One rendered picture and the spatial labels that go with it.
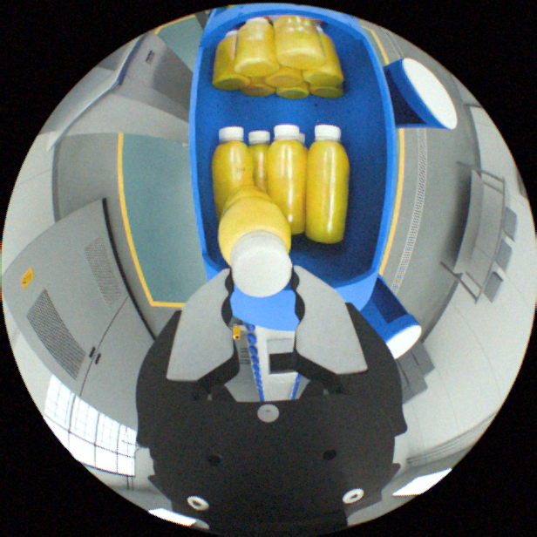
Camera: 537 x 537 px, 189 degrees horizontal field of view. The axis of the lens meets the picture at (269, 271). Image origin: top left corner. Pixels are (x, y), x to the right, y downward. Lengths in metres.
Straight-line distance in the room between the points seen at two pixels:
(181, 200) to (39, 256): 1.28
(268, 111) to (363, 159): 0.22
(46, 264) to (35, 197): 1.52
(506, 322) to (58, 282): 4.85
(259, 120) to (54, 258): 1.48
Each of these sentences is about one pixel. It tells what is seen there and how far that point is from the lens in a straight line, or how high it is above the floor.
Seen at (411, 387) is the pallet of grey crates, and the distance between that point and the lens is 3.19.
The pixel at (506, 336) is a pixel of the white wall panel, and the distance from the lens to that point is 3.49.
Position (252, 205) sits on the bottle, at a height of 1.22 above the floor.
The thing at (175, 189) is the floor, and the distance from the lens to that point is 1.51.
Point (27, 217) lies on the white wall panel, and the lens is 2.81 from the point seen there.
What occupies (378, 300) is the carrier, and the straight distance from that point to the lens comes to 1.28.
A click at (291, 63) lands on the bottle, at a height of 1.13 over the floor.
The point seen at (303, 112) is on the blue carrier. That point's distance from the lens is 0.44.
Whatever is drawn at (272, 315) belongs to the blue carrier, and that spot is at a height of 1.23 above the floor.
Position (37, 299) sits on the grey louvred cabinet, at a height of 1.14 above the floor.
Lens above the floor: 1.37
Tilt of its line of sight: 58 degrees down
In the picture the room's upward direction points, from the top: 174 degrees clockwise
